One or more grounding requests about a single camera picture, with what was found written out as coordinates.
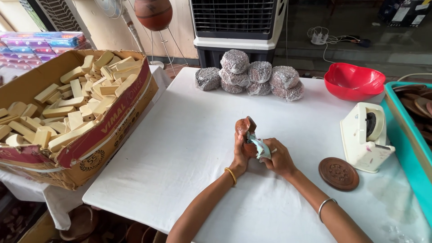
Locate person's right hand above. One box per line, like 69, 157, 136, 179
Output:
260, 137, 298, 178

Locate person's left hand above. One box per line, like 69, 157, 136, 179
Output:
229, 132, 250, 178

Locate carved brown wooden piece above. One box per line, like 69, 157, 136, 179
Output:
235, 116, 260, 159

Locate light blue cloth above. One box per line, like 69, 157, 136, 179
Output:
246, 132, 272, 160

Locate gold bead bangle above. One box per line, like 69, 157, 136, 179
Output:
224, 167, 237, 186

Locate pile of plastic-wrapped bundles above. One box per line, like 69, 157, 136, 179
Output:
195, 49, 305, 102

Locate round carved wooden coaster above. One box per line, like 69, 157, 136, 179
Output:
318, 157, 360, 192

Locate silver bangle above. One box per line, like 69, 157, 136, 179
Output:
317, 198, 338, 223

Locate white air cooler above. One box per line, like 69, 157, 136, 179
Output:
189, 0, 288, 69

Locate cream tape dispenser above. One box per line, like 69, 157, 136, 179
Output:
340, 102, 396, 174

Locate thin metal ball stand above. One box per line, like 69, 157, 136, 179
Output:
150, 28, 189, 70

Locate red plastic bowl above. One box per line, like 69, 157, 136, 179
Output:
324, 62, 386, 102

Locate large cardboard box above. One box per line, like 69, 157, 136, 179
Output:
0, 49, 159, 191

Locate brown basketball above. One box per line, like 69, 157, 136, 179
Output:
134, 0, 173, 32

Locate teal plastic crate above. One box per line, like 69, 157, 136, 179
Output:
380, 81, 432, 227

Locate heap of pale wooden blocks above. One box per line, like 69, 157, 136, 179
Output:
0, 51, 144, 153

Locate brown wooden bowls under table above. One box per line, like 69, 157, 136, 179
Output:
59, 205, 159, 243

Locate heap of brown wooden discs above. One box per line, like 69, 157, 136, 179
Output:
392, 84, 432, 147

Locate clear plastic wrap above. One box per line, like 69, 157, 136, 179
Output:
378, 221, 422, 243

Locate black printed carton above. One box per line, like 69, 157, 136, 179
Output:
377, 0, 432, 28

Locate stack of colourful plastic boxes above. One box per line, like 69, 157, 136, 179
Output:
0, 31, 92, 70

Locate white power strip with cables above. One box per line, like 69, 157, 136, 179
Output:
307, 26, 372, 65

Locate white pedestal fan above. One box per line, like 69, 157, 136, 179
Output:
94, 0, 165, 70

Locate white cable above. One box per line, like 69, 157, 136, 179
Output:
397, 73, 432, 82

